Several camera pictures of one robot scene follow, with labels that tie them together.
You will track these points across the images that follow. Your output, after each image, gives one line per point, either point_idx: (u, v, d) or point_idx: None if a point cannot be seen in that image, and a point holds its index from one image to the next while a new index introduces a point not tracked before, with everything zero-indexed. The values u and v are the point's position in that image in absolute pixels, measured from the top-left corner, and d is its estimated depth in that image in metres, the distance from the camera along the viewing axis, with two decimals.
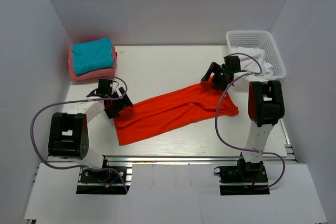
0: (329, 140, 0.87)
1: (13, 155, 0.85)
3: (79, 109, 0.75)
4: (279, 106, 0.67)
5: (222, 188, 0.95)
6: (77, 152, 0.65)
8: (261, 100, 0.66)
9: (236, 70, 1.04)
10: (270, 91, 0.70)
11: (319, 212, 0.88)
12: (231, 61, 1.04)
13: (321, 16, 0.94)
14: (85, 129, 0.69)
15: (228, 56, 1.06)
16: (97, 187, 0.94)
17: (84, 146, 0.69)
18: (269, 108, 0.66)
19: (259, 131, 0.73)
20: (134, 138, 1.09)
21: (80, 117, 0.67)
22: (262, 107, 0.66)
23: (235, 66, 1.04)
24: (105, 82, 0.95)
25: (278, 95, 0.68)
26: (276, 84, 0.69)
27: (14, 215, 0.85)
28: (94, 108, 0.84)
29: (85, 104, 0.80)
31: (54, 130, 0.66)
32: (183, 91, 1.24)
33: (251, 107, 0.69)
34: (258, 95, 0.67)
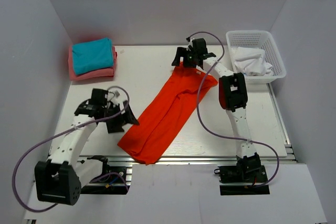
0: (329, 141, 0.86)
1: (13, 156, 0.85)
3: (64, 151, 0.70)
4: (243, 95, 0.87)
5: (222, 188, 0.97)
6: (67, 200, 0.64)
8: (229, 93, 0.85)
9: (204, 54, 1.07)
10: (235, 81, 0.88)
11: (319, 212, 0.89)
12: (198, 45, 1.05)
13: (321, 16, 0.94)
14: (73, 176, 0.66)
15: (195, 41, 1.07)
16: (97, 187, 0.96)
17: (75, 190, 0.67)
18: (235, 97, 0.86)
19: (237, 117, 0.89)
20: (159, 153, 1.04)
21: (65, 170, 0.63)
22: (230, 98, 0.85)
23: (202, 49, 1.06)
24: (99, 92, 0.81)
25: (242, 86, 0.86)
26: (241, 77, 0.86)
27: (14, 215, 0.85)
28: (82, 137, 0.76)
29: (71, 138, 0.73)
31: (40, 183, 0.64)
32: (166, 89, 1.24)
33: (222, 98, 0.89)
34: (227, 88, 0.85)
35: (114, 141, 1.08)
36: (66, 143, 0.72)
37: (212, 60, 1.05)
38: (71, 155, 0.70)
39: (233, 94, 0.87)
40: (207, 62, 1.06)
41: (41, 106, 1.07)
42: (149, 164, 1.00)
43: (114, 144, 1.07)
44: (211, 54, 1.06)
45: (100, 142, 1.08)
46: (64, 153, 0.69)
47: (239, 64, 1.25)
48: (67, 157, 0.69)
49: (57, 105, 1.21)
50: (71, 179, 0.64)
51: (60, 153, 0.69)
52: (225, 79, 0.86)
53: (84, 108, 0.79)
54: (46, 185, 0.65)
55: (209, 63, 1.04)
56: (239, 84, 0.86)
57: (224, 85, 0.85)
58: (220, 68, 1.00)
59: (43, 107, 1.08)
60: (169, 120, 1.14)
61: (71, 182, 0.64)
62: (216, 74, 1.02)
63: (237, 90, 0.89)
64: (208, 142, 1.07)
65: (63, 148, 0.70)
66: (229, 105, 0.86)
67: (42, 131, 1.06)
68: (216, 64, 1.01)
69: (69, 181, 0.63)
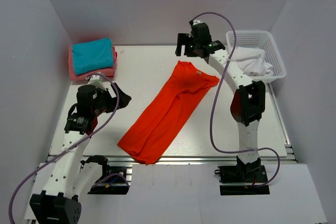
0: (329, 141, 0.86)
1: (13, 156, 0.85)
3: (58, 181, 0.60)
4: (261, 107, 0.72)
5: (222, 188, 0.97)
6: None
8: (246, 107, 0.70)
9: (209, 44, 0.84)
10: (253, 89, 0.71)
11: (319, 212, 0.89)
12: (200, 31, 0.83)
13: (321, 16, 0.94)
14: (72, 203, 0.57)
15: (195, 25, 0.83)
16: (97, 187, 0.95)
17: (76, 213, 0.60)
18: (252, 111, 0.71)
19: (249, 130, 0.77)
20: (159, 153, 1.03)
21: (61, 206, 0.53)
22: (247, 112, 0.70)
23: (206, 36, 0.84)
24: (85, 95, 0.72)
25: (262, 95, 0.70)
26: (261, 85, 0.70)
27: (14, 214, 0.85)
28: (76, 160, 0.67)
29: (63, 164, 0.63)
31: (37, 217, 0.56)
32: (166, 88, 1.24)
33: (237, 110, 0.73)
34: (245, 102, 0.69)
35: (114, 141, 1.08)
36: (60, 170, 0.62)
37: (221, 56, 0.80)
38: (65, 183, 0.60)
39: (251, 105, 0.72)
40: (214, 58, 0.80)
41: (41, 106, 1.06)
42: (149, 164, 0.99)
43: (114, 144, 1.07)
44: (218, 44, 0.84)
45: (101, 142, 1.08)
46: (59, 182, 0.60)
47: (239, 64, 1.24)
48: (62, 187, 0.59)
49: (57, 105, 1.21)
50: (70, 210, 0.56)
51: (53, 183, 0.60)
52: (241, 88, 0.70)
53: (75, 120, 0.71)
54: (44, 216, 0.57)
55: (218, 60, 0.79)
56: (258, 94, 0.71)
57: (242, 98, 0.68)
58: (234, 72, 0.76)
59: (43, 107, 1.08)
60: (169, 120, 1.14)
61: (69, 211, 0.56)
62: (228, 79, 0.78)
63: (253, 99, 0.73)
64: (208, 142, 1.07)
65: (56, 177, 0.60)
66: (244, 119, 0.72)
67: (42, 131, 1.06)
68: (228, 64, 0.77)
69: (68, 213, 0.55)
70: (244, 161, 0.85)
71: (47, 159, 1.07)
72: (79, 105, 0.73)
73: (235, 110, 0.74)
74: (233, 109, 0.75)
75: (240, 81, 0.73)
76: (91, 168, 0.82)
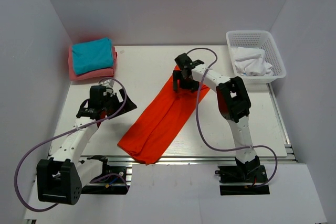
0: (329, 141, 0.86)
1: (12, 156, 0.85)
3: (66, 150, 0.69)
4: (245, 101, 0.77)
5: (222, 188, 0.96)
6: (69, 200, 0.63)
8: (231, 102, 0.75)
9: (190, 63, 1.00)
10: (234, 86, 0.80)
11: (318, 212, 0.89)
12: (181, 59, 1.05)
13: (322, 16, 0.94)
14: (75, 173, 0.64)
15: (177, 57, 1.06)
16: (97, 187, 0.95)
17: (77, 190, 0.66)
18: (238, 105, 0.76)
19: (240, 127, 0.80)
20: (159, 153, 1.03)
21: (67, 168, 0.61)
22: (233, 106, 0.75)
23: (187, 61, 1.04)
24: (96, 91, 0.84)
25: (243, 91, 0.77)
26: (239, 81, 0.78)
27: (14, 214, 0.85)
28: (84, 139, 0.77)
29: (73, 139, 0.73)
31: (41, 182, 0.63)
32: (166, 89, 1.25)
33: (224, 109, 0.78)
34: (228, 97, 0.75)
35: (114, 141, 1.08)
36: (69, 142, 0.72)
37: (201, 68, 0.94)
38: (73, 153, 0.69)
39: (235, 100, 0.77)
40: (196, 71, 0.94)
41: (41, 107, 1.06)
42: (149, 164, 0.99)
43: (114, 144, 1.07)
44: (198, 62, 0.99)
45: (101, 142, 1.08)
46: (66, 151, 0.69)
47: (239, 64, 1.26)
48: (69, 155, 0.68)
49: (57, 105, 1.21)
50: (73, 178, 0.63)
51: (62, 152, 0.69)
52: (222, 85, 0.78)
53: (85, 109, 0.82)
54: (48, 183, 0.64)
55: (198, 72, 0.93)
56: (239, 89, 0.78)
57: (224, 93, 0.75)
58: (213, 75, 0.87)
59: (43, 107, 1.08)
60: (170, 120, 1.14)
61: (72, 179, 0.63)
62: (209, 84, 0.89)
63: (238, 96, 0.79)
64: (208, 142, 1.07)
65: (65, 147, 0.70)
66: (232, 114, 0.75)
67: (42, 131, 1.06)
68: (207, 71, 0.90)
69: (71, 179, 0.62)
70: (243, 161, 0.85)
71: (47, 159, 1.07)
72: (91, 98, 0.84)
73: (224, 109, 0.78)
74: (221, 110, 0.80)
75: (220, 81, 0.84)
76: (91, 161, 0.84)
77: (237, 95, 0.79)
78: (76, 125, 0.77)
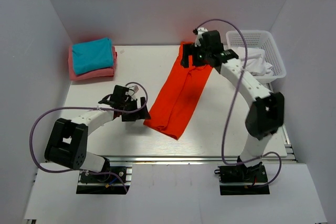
0: (329, 141, 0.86)
1: (12, 157, 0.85)
3: (83, 118, 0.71)
4: (279, 121, 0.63)
5: (222, 188, 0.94)
6: (71, 164, 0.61)
8: (263, 122, 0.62)
9: (221, 53, 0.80)
10: (271, 101, 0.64)
11: (319, 212, 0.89)
12: (211, 39, 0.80)
13: (321, 16, 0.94)
14: (84, 140, 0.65)
15: (206, 33, 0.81)
16: (97, 187, 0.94)
17: (80, 158, 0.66)
18: (270, 124, 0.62)
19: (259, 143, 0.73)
20: (184, 126, 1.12)
21: (81, 129, 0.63)
22: (263, 124, 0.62)
23: (217, 45, 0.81)
24: (120, 88, 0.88)
25: (280, 109, 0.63)
26: (280, 96, 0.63)
27: (13, 214, 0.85)
28: (100, 119, 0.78)
29: (92, 113, 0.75)
31: (53, 136, 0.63)
32: (174, 72, 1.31)
33: (250, 121, 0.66)
34: (261, 111, 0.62)
35: (115, 141, 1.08)
36: (87, 114, 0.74)
37: (234, 66, 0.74)
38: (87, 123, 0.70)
39: (268, 118, 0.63)
40: (227, 67, 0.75)
41: (41, 107, 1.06)
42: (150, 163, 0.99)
43: (115, 143, 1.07)
44: (230, 54, 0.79)
45: (102, 141, 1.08)
46: (84, 119, 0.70)
47: None
48: (85, 122, 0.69)
49: (56, 105, 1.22)
50: (82, 141, 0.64)
51: (80, 118, 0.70)
52: (258, 100, 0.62)
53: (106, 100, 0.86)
54: (59, 142, 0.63)
55: (231, 69, 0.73)
56: (276, 108, 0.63)
57: (258, 112, 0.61)
58: (250, 83, 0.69)
59: (43, 107, 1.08)
60: (186, 100, 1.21)
61: (81, 143, 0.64)
62: (242, 92, 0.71)
63: (272, 113, 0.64)
64: (207, 142, 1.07)
65: (83, 116, 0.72)
66: (259, 132, 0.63)
67: (42, 131, 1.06)
68: (242, 73, 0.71)
69: (80, 142, 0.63)
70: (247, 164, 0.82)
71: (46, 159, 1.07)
72: (114, 93, 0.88)
73: (250, 125, 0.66)
74: (245, 123, 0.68)
75: (257, 93, 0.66)
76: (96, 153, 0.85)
77: (272, 111, 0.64)
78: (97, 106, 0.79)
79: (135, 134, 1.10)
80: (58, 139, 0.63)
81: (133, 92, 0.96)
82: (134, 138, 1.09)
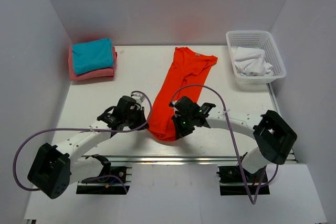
0: (330, 141, 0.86)
1: (12, 158, 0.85)
3: (71, 146, 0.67)
4: (289, 135, 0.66)
5: (222, 188, 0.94)
6: (49, 193, 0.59)
8: (275, 142, 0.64)
9: (200, 110, 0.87)
10: (268, 122, 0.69)
11: (318, 212, 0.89)
12: (184, 105, 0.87)
13: (322, 15, 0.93)
14: (65, 171, 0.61)
15: (177, 103, 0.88)
16: (97, 187, 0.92)
17: (61, 187, 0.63)
18: (286, 144, 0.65)
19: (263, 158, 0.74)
20: None
21: (61, 162, 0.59)
22: (282, 148, 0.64)
23: (192, 106, 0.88)
24: (125, 103, 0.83)
25: (282, 124, 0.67)
26: (274, 115, 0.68)
27: (13, 214, 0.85)
28: (94, 141, 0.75)
29: (82, 137, 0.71)
31: (36, 161, 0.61)
32: (174, 72, 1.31)
33: (269, 152, 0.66)
34: (272, 139, 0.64)
35: (116, 141, 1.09)
36: (77, 138, 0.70)
37: (217, 113, 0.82)
38: (74, 151, 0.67)
39: (280, 139, 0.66)
40: (212, 118, 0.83)
41: (41, 107, 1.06)
42: (149, 164, 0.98)
43: (116, 143, 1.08)
44: (207, 106, 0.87)
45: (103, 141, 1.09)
46: (70, 146, 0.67)
47: (239, 64, 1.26)
48: (70, 151, 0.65)
49: (56, 105, 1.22)
50: (63, 173, 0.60)
51: (66, 145, 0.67)
52: (256, 127, 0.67)
53: (108, 115, 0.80)
54: (41, 168, 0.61)
55: (216, 117, 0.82)
56: (277, 124, 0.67)
57: (266, 137, 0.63)
58: (240, 118, 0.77)
59: (43, 107, 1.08)
60: None
61: (61, 176, 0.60)
62: (237, 128, 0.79)
63: (278, 131, 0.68)
64: (207, 142, 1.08)
65: (71, 141, 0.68)
66: (283, 158, 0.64)
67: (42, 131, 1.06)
68: (227, 115, 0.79)
69: (59, 175, 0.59)
70: (252, 171, 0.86)
71: None
72: (118, 106, 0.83)
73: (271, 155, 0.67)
74: (266, 157, 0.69)
75: (250, 122, 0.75)
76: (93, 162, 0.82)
77: (276, 130, 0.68)
78: (91, 126, 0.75)
79: (136, 134, 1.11)
80: (41, 166, 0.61)
81: (137, 107, 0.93)
82: (134, 140, 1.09)
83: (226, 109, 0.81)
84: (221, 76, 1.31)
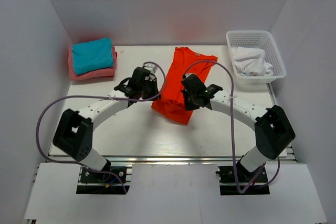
0: (329, 141, 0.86)
1: (12, 158, 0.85)
3: (91, 111, 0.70)
4: (287, 134, 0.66)
5: (222, 188, 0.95)
6: (74, 156, 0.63)
8: (273, 137, 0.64)
9: (205, 90, 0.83)
10: (272, 117, 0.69)
11: (318, 212, 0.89)
12: (190, 83, 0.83)
13: (322, 16, 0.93)
14: (88, 135, 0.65)
15: (185, 80, 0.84)
16: (97, 187, 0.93)
17: (84, 150, 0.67)
18: (283, 141, 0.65)
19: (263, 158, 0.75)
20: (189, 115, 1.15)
21: (85, 125, 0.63)
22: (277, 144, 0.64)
23: (199, 85, 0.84)
24: (140, 74, 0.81)
25: (284, 121, 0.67)
26: (279, 110, 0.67)
27: (13, 214, 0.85)
28: (112, 108, 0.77)
29: (102, 104, 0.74)
31: (61, 126, 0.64)
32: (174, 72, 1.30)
33: (263, 144, 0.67)
34: (270, 133, 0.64)
35: (116, 140, 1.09)
36: (97, 105, 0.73)
37: (223, 97, 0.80)
38: (95, 116, 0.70)
39: (279, 135, 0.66)
40: (217, 101, 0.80)
41: (41, 107, 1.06)
42: (149, 164, 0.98)
43: (116, 143, 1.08)
44: (213, 87, 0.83)
45: (103, 140, 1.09)
46: (92, 112, 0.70)
47: (239, 64, 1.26)
48: (92, 116, 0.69)
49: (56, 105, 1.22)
50: (87, 136, 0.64)
51: (87, 110, 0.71)
52: (259, 119, 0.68)
53: (124, 86, 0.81)
54: (65, 131, 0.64)
55: (221, 101, 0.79)
56: (279, 120, 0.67)
57: (265, 130, 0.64)
58: (244, 106, 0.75)
59: (43, 107, 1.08)
60: None
61: (85, 138, 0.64)
62: (240, 117, 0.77)
63: (278, 128, 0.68)
64: (207, 142, 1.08)
65: (92, 107, 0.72)
66: (277, 152, 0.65)
67: (42, 131, 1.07)
68: (232, 100, 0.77)
69: (84, 137, 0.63)
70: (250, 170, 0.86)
71: (46, 159, 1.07)
72: (133, 77, 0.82)
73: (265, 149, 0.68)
74: (261, 150, 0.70)
75: (253, 113, 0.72)
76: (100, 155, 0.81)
77: (277, 126, 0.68)
78: (109, 94, 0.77)
79: (136, 134, 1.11)
80: (65, 130, 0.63)
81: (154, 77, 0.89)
82: (135, 139, 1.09)
83: (232, 94, 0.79)
84: (221, 76, 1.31)
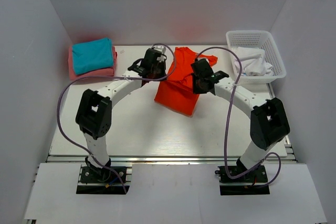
0: (329, 140, 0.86)
1: (12, 157, 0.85)
3: (108, 90, 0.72)
4: (283, 127, 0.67)
5: (222, 188, 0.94)
6: (96, 133, 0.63)
8: (268, 127, 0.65)
9: (212, 75, 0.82)
10: (270, 108, 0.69)
11: (318, 212, 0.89)
12: (199, 67, 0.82)
13: (322, 15, 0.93)
14: (108, 113, 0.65)
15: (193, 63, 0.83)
16: (97, 187, 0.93)
17: (105, 126, 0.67)
18: (277, 132, 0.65)
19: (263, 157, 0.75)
20: (192, 106, 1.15)
21: (105, 103, 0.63)
22: (270, 134, 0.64)
23: (207, 70, 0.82)
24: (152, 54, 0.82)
25: (281, 114, 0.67)
26: (278, 103, 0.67)
27: (13, 214, 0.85)
28: (127, 88, 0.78)
29: (118, 83, 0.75)
31: (81, 106, 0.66)
32: None
33: (256, 132, 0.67)
34: (265, 123, 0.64)
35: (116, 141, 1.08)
36: (114, 85, 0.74)
37: (227, 83, 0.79)
38: (112, 96, 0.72)
39: (273, 127, 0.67)
40: (220, 87, 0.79)
41: (42, 107, 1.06)
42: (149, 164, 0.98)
43: (116, 143, 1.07)
44: (220, 74, 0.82)
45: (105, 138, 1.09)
46: (109, 91, 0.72)
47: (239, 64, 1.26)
48: (109, 95, 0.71)
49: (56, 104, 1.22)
50: (107, 113, 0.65)
51: (106, 90, 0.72)
52: (256, 107, 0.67)
53: (136, 66, 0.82)
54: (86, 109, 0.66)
55: (224, 87, 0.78)
56: (277, 113, 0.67)
57: (261, 120, 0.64)
58: (245, 95, 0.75)
59: (43, 107, 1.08)
60: None
61: (106, 115, 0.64)
62: (240, 105, 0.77)
63: (274, 121, 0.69)
64: (208, 142, 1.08)
65: (109, 87, 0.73)
66: (269, 142, 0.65)
67: (42, 131, 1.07)
68: (235, 88, 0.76)
69: (104, 115, 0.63)
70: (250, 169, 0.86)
71: (46, 159, 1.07)
72: (145, 58, 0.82)
73: (258, 138, 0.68)
74: (253, 138, 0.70)
75: (253, 102, 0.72)
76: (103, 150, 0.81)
77: (273, 118, 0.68)
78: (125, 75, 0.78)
79: (136, 133, 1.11)
80: (86, 109, 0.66)
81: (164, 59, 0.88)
82: (135, 139, 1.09)
83: (237, 83, 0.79)
84: None
